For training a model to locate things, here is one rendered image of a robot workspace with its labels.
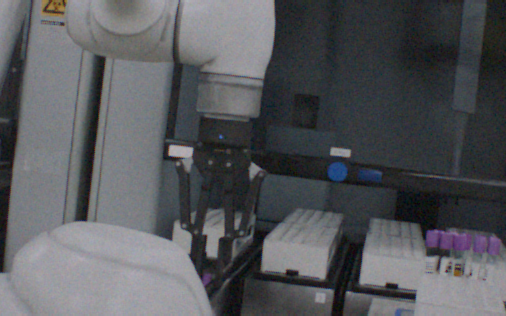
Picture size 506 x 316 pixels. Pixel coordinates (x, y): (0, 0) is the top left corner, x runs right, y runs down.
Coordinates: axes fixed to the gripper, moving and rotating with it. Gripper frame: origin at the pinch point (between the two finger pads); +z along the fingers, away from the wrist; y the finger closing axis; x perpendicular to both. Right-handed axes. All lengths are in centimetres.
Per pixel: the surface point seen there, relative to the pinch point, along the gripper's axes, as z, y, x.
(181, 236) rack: -0.3, 8.0, -21.8
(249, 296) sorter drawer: 6.1, -5.0, -11.5
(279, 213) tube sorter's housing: 0, -2, -81
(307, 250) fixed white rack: -1.5, -12.6, -15.1
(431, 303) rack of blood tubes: -3.8, -29.6, 38.3
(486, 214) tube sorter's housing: -4, -46, -96
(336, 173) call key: -13.5, -15.5, -16.7
